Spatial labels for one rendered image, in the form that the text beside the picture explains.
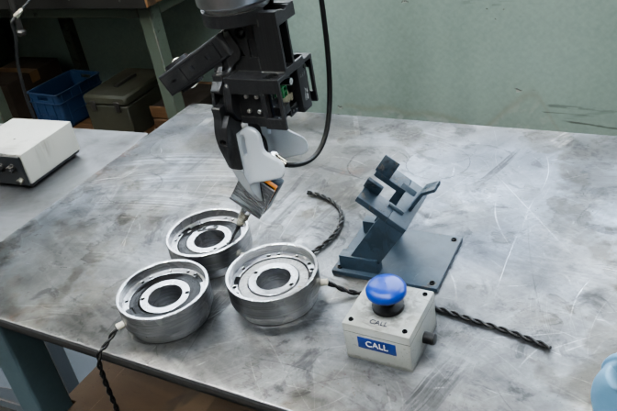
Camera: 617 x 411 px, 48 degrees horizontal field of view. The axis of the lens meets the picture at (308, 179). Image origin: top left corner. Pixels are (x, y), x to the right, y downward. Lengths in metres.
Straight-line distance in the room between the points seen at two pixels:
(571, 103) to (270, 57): 1.76
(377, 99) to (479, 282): 1.80
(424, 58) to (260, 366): 1.80
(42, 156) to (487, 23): 1.42
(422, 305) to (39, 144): 1.00
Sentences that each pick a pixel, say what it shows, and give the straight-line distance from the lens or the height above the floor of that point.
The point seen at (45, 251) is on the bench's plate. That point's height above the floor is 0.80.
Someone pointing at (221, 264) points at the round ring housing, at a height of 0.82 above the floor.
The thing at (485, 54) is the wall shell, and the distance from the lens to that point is 2.33.
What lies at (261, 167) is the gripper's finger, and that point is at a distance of 0.71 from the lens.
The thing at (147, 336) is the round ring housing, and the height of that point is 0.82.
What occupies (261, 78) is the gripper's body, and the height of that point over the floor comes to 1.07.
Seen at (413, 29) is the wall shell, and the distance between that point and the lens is 2.38.
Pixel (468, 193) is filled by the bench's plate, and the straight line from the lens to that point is 0.94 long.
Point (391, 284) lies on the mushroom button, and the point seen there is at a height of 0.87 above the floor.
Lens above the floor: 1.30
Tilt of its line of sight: 30 degrees down
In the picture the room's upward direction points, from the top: 10 degrees counter-clockwise
